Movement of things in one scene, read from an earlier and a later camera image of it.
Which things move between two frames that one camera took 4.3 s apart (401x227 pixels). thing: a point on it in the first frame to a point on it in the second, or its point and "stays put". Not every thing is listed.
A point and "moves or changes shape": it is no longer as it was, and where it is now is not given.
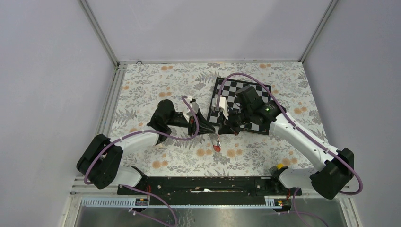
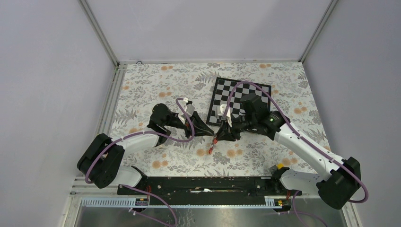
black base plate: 252,189 stays put
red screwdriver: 217,148 moves or changes shape
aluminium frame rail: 112,99 stays put
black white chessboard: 228,89 stays put
